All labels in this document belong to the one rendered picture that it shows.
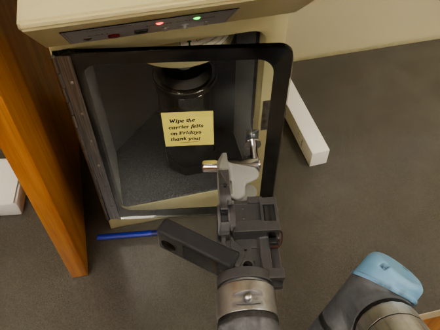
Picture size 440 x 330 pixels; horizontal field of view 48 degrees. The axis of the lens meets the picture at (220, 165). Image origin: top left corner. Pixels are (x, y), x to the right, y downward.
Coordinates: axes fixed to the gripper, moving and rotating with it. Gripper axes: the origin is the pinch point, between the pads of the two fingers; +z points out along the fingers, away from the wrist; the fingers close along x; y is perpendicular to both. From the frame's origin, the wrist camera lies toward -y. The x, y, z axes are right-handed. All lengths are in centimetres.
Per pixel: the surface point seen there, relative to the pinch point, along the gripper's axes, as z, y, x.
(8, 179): 16, -43, -22
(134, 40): 7.0, -10.8, 18.4
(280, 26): 10.5, 9.0, 17.2
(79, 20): -5.2, -13.8, 30.4
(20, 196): 12.1, -39.8, -23.3
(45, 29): -5.6, -17.2, 29.8
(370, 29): 60, 43, -22
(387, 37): 61, 49, -25
